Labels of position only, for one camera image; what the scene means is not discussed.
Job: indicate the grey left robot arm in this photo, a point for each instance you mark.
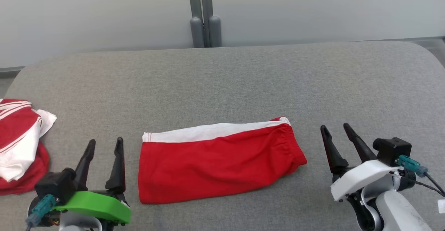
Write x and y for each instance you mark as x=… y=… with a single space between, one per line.
x=80 y=224

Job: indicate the red shorts with white band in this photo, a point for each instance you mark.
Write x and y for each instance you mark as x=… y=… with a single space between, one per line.
x=215 y=168

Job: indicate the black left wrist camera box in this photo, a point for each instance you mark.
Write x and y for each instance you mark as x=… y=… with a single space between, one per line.
x=55 y=185

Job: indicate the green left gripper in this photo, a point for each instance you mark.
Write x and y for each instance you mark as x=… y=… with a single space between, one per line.
x=97 y=205

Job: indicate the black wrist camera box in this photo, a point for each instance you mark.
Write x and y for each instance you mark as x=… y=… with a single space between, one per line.
x=393 y=151
x=55 y=185

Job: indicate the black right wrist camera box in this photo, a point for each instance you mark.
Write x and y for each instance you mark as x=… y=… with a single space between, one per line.
x=393 y=151

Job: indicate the grey double partition post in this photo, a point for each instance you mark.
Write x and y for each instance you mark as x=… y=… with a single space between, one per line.
x=196 y=1

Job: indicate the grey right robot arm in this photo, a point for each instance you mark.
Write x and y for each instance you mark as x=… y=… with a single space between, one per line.
x=399 y=210

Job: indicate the red and white jersey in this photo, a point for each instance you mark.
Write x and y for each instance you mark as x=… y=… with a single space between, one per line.
x=17 y=133

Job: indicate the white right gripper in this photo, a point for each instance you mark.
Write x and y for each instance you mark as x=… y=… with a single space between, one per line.
x=361 y=178

